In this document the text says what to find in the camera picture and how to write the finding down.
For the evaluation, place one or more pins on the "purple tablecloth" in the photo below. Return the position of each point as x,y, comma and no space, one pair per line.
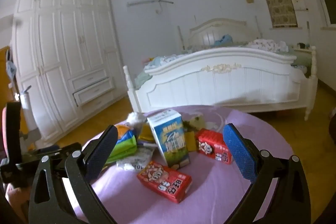
210,187

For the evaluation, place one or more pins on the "orange wooden door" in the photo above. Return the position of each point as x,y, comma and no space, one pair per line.
5,74

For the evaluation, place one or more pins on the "red drink carton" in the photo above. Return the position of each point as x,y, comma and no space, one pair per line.
165,182
214,146

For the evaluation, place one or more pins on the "green blanket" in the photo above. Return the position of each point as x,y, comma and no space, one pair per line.
143,79

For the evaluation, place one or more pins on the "yellow packet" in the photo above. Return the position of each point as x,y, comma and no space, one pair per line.
146,133

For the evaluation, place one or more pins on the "white wooden bed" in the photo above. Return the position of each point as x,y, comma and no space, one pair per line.
223,77

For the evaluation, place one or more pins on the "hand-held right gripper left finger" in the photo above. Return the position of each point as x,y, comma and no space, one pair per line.
101,153

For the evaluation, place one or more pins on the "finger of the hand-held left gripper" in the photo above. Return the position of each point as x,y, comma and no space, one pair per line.
60,149

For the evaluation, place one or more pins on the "crumpled white tissue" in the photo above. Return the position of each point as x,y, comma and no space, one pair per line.
136,119

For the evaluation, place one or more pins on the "light blue cloth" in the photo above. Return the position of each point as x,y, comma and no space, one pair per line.
162,60

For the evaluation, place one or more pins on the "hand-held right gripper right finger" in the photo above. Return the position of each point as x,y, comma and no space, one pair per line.
240,153

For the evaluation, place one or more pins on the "clear labelled plastic bag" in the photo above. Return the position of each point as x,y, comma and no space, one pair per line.
136,158

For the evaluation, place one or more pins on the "person's left forearm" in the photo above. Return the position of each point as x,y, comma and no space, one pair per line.
17,203

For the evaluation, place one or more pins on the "white wardrobe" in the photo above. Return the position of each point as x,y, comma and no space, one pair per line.
65,56

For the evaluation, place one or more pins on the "blue white milk carton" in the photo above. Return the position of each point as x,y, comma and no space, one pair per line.
170,140

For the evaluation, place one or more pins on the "white floral quilt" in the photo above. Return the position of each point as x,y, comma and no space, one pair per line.
265,45

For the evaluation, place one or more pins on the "green snack bag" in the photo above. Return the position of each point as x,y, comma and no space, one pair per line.
124,144

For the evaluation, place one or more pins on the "blue garment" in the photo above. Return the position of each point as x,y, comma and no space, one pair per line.
223,40

